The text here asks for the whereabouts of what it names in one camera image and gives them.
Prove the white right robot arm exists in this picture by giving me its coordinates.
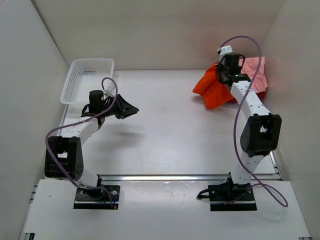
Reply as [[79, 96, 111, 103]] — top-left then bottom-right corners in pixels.
[[216, 51, 282, 200]]

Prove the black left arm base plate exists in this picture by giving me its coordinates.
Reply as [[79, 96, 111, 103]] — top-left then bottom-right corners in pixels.
[[73, 184, 121, 210]]

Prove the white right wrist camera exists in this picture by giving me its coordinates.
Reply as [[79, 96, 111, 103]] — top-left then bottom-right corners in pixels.
[[216, 45, 233, 58]]

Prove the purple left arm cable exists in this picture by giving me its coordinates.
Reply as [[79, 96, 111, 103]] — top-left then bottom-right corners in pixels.
[[44, 77, 119, 210]]

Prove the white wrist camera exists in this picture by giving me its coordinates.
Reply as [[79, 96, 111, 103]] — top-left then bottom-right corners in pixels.
[[103, 83, 116, 98], [216, 45, 233, 58]]

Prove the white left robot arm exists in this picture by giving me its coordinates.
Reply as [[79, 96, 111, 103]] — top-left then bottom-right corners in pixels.
[[44, 90, 139, 199]]

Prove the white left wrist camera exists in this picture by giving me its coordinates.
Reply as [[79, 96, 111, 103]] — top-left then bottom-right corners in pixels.
[[103, 83, 116, 98]]

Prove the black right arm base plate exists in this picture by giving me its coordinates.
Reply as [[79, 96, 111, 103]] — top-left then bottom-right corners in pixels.
[[196, 180, 258, 212]]

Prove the dark red folded t-shirt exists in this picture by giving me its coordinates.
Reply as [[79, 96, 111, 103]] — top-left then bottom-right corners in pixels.
[[226, 91, 267, 104]]

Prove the pink folded t-shirt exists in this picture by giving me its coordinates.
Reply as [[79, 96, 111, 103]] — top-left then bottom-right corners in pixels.
[[241, 56, 268, 94]]

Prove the aluminium table rail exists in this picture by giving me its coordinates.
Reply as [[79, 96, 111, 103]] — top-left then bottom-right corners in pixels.
[[46, 104, 283, 183]]

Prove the orange t-shirt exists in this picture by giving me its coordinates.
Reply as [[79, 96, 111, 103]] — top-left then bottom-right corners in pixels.
[[192, 63, 235, 110]]

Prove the white plastic basket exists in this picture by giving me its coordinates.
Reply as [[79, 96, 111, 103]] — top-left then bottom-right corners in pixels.
[[60, 57, 115, 105]]

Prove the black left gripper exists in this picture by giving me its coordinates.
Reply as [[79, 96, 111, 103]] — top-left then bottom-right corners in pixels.
[[102, 93, 140, 119]]

